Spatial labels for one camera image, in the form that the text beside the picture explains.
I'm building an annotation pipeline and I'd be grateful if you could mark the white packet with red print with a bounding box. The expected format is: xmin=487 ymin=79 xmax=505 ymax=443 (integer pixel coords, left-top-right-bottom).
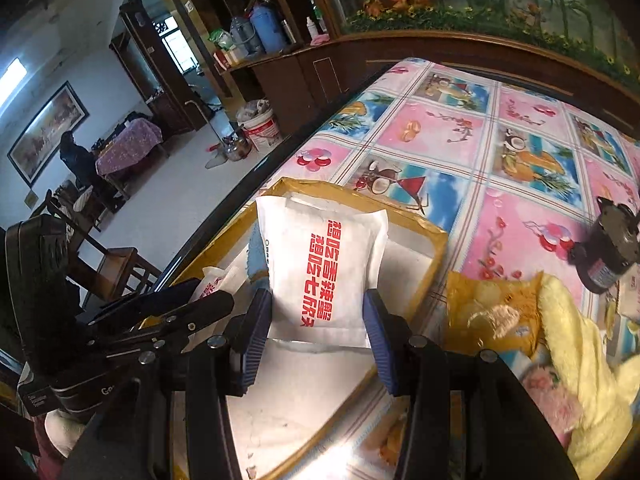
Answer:
xmin=255 ymin=195 xmax=391 ymax=351

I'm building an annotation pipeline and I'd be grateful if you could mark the metal kettle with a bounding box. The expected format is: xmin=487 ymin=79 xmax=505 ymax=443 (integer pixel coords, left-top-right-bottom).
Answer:
xmin=220 ymin=130 xmax=253 ymax=162

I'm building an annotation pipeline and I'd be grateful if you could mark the ceiling light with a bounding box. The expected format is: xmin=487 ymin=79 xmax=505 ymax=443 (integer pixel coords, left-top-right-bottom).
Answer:
xmin=0 ymin=57 xmax=26 ymax=106

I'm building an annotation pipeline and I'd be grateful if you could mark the pink cloth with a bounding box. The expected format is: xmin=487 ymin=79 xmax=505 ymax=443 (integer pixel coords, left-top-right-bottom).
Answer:
xmin=520 ymin=360 xmax=586 ymax=436

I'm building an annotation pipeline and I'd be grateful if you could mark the yellow cardboard box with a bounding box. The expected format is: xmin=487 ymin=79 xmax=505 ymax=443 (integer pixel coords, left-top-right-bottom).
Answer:
xmin=145 ymin=177 xmax=448 ymax=480

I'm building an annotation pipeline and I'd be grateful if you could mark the white plastic bucket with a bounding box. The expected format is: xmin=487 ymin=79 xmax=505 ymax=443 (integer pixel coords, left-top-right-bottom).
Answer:
xmin=237 ymin=100 xmax=283 ymax=153

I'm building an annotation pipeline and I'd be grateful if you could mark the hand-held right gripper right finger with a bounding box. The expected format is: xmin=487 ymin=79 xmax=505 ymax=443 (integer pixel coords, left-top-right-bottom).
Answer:
xmin=362 ymin=290 xmax=581 ymax=480

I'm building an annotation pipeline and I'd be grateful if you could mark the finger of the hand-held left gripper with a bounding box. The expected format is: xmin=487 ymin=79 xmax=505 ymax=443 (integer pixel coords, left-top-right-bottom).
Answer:
xmin=75 ymin=277 xmax=203 ymax=327
xmin=87 ymin=290 xmax=236 ymax=362

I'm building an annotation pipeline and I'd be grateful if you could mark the yellow plastic bag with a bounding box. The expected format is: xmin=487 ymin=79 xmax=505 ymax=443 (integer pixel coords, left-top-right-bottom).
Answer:
xmin=442 ymin=270 xmax=546 ymax=361

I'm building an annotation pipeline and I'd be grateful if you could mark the black motor with label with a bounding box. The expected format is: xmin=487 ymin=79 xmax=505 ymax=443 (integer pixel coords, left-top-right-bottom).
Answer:
xmin=567 ymin=196 xmax=640 ymax=296

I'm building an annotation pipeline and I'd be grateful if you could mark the blue thermos jug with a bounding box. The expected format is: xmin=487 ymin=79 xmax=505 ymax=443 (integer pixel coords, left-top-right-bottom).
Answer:
xmin=249 ymin=4 xmax=288 ymax=55

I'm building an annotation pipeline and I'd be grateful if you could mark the clear plastic bottle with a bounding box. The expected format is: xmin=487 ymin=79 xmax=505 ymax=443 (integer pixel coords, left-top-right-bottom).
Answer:
xmin=229 ymin=16 xmax=261 ymax=56

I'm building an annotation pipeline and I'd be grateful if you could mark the wooden chair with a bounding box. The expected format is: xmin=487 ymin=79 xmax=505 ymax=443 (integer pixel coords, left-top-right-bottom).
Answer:
xmin=30 ymin=190 xmax=161 ymax=301

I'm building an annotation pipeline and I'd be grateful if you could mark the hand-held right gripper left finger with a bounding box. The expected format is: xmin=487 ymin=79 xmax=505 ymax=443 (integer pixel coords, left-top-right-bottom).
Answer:
xmin=60 ymin=287 xmax=273 ymax=480

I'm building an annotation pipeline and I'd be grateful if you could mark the dark wooden door frame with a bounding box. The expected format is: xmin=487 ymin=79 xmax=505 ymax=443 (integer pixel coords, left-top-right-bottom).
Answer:
xmin=120 ymin=0 xmax=196 ymax=131

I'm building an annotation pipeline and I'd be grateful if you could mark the long-handled dustpan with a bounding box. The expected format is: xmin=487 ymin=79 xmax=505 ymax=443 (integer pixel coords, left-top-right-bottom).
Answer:
xmin=185 ymin=100 xmax=228 ymax=170

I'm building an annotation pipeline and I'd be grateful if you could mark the blue towel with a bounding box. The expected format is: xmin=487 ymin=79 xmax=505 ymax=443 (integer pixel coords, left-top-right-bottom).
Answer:
xmin=247 ymin=222 xmax=273 ymax=286

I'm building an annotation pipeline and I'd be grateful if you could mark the yellow towel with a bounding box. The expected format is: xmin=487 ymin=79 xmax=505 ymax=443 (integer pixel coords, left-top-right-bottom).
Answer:
xmin=537 ymin=272 xmax=640 ymax=480

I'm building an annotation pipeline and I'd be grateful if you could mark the framed wall painting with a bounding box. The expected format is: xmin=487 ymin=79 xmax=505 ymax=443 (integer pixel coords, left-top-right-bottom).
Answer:
xmin=7 ymin=81 xmax=90 ymax=187

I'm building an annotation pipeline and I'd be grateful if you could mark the table with purple cloth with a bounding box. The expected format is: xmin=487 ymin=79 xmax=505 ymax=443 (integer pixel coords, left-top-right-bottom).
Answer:
xmin=95 ymin=119 xmax=165 ymax=177

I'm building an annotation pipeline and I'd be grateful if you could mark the small white red-print packet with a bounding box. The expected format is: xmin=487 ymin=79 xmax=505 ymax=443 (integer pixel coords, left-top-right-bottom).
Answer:
xmin=189 ymin=265 xmax=246 ymax=306

